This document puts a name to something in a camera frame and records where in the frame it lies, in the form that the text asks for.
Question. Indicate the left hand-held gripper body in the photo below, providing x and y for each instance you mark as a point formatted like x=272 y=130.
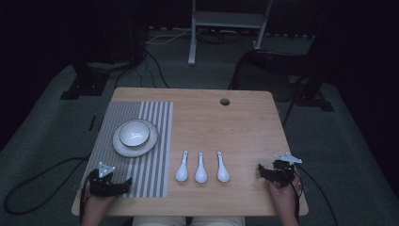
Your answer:
x=102 y=183

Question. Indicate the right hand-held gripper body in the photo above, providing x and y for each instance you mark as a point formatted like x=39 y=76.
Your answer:
x=282 y=171

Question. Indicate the person's left hand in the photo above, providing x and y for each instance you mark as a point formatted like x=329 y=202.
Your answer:
x=97 y=204

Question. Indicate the person's right hand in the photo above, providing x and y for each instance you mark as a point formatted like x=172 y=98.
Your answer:
x=282 y=194

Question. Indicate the grey striped placemat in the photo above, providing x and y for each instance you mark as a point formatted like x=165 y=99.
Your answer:
x=147 y=169

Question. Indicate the white plate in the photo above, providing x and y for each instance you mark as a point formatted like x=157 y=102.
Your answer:
x=138 y=150

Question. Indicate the white ceramic spoon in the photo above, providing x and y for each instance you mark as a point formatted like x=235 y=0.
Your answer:
x=222 y=174
x=182 y=172
x=201 y=174

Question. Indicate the white bowl with dark rim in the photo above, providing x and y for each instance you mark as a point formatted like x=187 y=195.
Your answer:
x=134 y=134

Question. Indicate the small black bar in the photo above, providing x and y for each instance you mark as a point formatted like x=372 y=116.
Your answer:
x=92 y=123

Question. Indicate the black stand base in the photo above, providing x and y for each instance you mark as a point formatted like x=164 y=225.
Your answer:
x=315 y=102
x=84 y=84

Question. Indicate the black chair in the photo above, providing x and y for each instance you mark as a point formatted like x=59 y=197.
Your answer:
x=276 y=62

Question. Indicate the white metal stand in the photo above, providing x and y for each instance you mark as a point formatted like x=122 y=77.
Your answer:
x=226 y=19

